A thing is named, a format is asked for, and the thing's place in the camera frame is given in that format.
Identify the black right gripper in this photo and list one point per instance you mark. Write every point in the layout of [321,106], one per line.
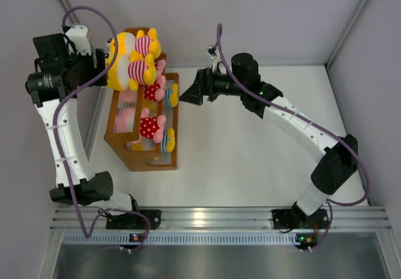
[203,86]

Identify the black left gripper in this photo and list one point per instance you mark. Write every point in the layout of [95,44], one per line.
[86,58]

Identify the yellow blue-striped toy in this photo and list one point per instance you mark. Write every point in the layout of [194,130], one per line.
[167,144]
[171,97]

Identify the yellow pink-striped toy front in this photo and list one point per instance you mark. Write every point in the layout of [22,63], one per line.
[129,75]

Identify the yellow pink-striped toy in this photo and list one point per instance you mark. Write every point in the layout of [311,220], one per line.
[129,75]
[137,45]

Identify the pink red-dotted toy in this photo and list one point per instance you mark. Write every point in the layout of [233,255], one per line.
[154,92]
[160,67]

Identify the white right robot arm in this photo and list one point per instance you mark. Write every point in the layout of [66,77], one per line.
[334,155]

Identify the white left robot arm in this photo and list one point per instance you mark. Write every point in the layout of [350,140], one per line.
[65,62]

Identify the yellow blue-striped toy on shelf front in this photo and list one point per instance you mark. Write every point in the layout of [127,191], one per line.
[167,144]

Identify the pink toy on shelf front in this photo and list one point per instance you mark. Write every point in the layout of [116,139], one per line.
[151,128]

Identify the wooden tiered shelf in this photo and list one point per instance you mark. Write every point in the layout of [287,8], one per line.
[151,158]

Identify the left aluminium frame post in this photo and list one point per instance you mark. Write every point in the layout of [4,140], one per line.
[78,22]

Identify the aluminium frame post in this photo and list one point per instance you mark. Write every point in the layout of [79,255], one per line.
[350,26]
[78,22]

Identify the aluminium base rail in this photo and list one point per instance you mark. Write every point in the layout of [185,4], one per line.
[257,219]

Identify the black right mount plate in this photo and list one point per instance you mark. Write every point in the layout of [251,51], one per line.
[285,219]

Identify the black mount plate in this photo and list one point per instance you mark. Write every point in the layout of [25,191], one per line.
[131,221]
[285,219]

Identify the black left mount plate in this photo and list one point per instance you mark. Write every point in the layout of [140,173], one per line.
[131,221]

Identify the white slotted cable duct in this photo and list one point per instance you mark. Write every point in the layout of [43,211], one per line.
[173,238]

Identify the right aluminium frame post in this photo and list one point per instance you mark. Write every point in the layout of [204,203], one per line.
[350,26]

